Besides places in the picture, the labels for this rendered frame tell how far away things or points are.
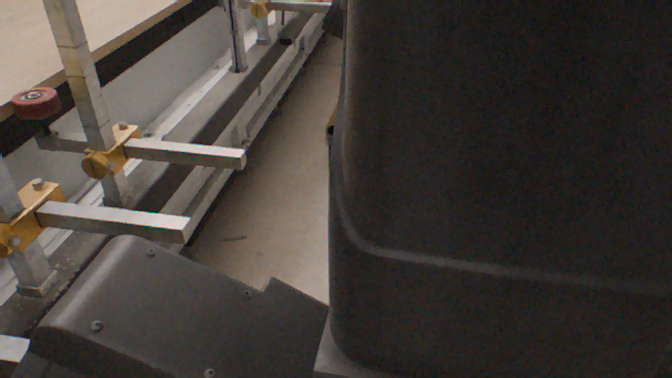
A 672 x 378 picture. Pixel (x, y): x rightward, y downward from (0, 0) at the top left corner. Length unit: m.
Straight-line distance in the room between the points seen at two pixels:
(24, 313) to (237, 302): 0.83
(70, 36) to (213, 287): 0.85
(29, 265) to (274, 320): 0.81
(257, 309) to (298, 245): 1.87
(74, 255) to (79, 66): 0.33
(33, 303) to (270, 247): 1.19
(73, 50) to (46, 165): 0.38
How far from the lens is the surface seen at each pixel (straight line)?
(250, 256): 2.00
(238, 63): 1.71
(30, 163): 1.26
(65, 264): 1.03
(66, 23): 0.98
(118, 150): 1.09
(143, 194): 1.16
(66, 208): 0.91
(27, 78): 1.29
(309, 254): 1.99
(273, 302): 0.16
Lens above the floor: 1.33
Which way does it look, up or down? 35 degrees down
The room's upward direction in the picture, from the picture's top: straight up
